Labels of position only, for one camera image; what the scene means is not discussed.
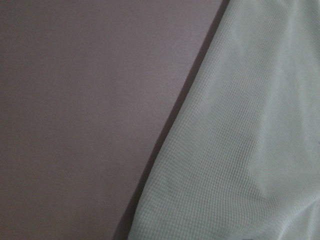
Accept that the olive green long-sleeve shirt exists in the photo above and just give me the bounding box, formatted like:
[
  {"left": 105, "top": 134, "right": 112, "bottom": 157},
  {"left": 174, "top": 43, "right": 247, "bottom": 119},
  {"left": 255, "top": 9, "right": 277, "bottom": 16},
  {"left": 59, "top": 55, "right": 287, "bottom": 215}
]
[{"left": 128, "top": 0, "right": 320, "bottom": 240}]

